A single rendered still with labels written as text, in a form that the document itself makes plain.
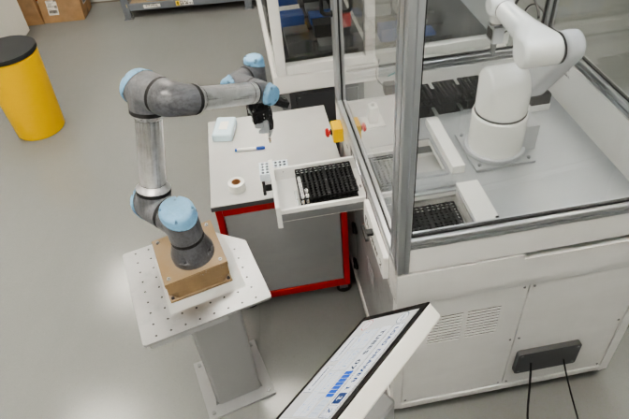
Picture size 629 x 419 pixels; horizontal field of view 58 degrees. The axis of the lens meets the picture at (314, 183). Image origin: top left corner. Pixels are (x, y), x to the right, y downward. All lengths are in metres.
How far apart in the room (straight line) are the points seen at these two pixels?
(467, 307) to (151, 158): 1.18
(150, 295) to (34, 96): 2.52
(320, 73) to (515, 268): 1.41
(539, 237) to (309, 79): 1.45
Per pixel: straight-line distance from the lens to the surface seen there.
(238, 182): 2.40
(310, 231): 2.53
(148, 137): 1.85
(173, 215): 1.87
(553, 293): 2.18
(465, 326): 2.16
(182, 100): 1.71
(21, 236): 3.79
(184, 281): 2.00
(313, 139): 2.61
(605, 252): 2.09
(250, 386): 2.64
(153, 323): 2.03
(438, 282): 1.88
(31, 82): 4.33
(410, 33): 1.27
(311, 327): 2.82
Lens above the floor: 2.33
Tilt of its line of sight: 41 degrees down
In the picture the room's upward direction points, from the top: 5 degrees counter-clockwise
